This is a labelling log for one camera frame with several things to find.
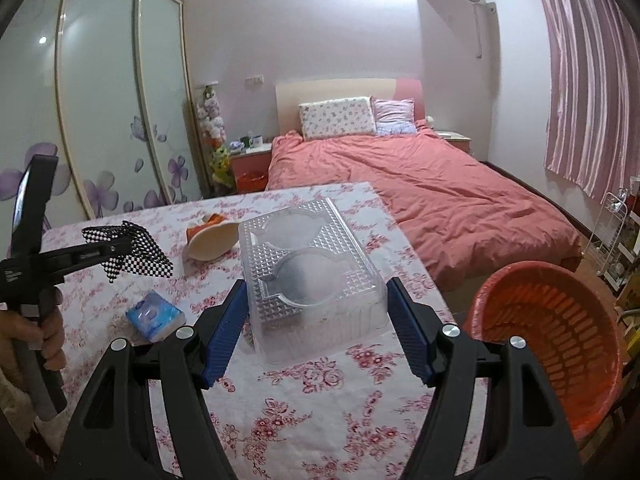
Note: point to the pink nightstand with papers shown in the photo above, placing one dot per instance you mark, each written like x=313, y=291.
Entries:
x=455, y=139

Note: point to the clear tube of plush toys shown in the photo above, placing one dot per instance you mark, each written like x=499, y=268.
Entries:
x=212, y=120

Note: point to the person's left forearm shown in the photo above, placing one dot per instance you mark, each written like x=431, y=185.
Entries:
x=12, y=400

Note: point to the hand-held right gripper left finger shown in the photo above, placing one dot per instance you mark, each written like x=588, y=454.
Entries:
x=225, y=330

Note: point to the small orange bin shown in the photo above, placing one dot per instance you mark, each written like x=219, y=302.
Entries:
x=248, y=181

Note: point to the cream orange paper cup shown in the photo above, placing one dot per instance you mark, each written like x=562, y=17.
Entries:
x=212, y=242

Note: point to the pink nightstand with mug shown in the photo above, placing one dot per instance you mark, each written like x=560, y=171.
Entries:
x=252, y=157

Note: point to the wall socket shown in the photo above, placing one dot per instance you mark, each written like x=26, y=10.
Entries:
x=254, y=80

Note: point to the blue tissue packet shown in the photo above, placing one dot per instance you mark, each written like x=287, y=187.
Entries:
x=155, y=316

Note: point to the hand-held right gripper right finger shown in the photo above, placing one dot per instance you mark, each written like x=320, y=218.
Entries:
x=407, y=330

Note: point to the floral tablecloth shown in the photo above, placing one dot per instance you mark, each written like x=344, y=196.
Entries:
x=300, y=410

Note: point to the person's left hand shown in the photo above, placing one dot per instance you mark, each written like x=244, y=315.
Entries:
x=54, y=335

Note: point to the sliding wardrobe with flower print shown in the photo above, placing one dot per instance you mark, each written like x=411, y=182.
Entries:
x=100, y=85

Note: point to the cream pink headboard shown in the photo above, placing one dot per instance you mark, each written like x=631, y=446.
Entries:
x=340, y=90

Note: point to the white mug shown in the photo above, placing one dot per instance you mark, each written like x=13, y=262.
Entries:
x=255, y=139

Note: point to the orange plastic laundry basket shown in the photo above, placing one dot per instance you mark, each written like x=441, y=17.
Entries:
x=560, y=340

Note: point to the bed with pink duvet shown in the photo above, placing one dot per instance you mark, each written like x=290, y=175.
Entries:
x=425, y=195

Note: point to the pink curtain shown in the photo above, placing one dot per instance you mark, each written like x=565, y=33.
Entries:
x=590, y=85

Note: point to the black white checkered cloth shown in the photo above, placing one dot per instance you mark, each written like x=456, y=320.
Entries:
x=142, y=255

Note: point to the floral pillow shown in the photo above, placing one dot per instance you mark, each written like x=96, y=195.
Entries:
x=337, y=117

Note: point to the pink striped pillow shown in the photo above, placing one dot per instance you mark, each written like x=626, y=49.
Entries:
x=395, y=115

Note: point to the clear plastic tray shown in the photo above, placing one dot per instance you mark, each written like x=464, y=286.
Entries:
x=310, y=280

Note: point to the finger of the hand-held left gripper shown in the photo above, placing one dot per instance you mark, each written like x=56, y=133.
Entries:
x=85, y=255

